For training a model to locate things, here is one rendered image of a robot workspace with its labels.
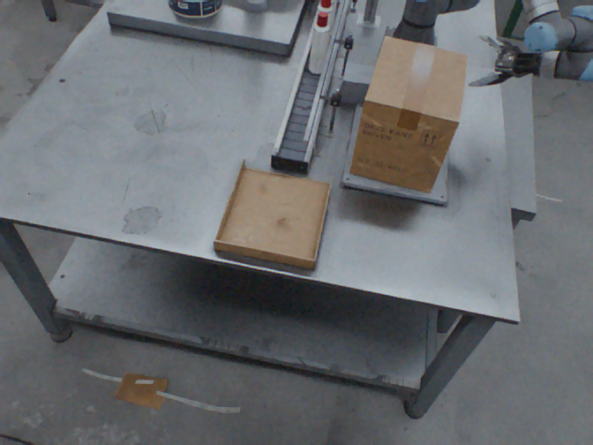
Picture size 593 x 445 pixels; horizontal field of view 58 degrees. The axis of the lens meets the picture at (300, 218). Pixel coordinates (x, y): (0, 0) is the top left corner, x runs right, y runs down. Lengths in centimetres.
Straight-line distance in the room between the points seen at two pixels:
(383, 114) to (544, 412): 140
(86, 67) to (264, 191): 80
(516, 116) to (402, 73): 60
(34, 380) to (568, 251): 235
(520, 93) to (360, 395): 124
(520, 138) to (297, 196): 78
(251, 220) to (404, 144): 45
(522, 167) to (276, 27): 98
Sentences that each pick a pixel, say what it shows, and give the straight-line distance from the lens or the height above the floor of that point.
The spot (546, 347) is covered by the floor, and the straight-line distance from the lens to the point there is 247.
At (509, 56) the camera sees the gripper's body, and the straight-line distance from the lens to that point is 171.
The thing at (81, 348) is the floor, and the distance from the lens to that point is 226.
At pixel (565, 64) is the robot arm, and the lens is 169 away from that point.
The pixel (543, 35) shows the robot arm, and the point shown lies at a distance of 155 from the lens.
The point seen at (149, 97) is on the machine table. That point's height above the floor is 83.
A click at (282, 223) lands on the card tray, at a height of 83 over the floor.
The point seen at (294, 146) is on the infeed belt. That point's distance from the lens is 157.
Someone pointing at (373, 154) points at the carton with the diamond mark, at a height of 95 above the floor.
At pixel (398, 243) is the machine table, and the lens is 145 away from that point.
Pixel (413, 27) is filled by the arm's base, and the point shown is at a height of 98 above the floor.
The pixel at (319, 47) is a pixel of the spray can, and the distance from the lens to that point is 177.
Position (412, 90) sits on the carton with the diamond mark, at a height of 112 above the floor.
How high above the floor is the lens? 196
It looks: 51 degrees down
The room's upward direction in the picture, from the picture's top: 7 degrees clockwise
